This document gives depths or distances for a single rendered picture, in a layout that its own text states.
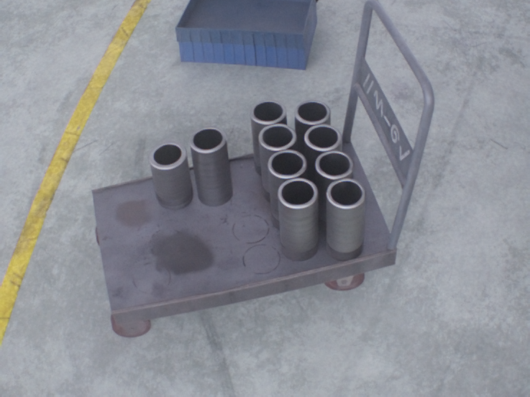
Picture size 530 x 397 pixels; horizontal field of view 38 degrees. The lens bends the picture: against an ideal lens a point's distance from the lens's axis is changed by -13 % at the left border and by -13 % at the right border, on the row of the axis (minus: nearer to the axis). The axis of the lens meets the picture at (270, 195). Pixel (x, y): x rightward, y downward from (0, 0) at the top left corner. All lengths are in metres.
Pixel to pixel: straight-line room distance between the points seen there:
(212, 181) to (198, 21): 1.30
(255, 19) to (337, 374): 1.86
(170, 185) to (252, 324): 0.57
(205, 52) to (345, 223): 1.53
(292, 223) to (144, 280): 0.55
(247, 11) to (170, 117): 0.70
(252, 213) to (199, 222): 0.19
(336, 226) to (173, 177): 0.59
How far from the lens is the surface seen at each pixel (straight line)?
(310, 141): 2.93
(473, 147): 3.67
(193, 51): 4.01
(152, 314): 2.88
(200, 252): 2.94
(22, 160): 3.82
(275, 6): 4.14
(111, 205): 3.14
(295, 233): 2.78
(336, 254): 2.87
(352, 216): 2.72
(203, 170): 2.93
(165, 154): 3.04
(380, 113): 2.88
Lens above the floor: 2.57
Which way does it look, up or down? 49 degrees down
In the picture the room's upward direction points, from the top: 4 degrees counter-clockwise
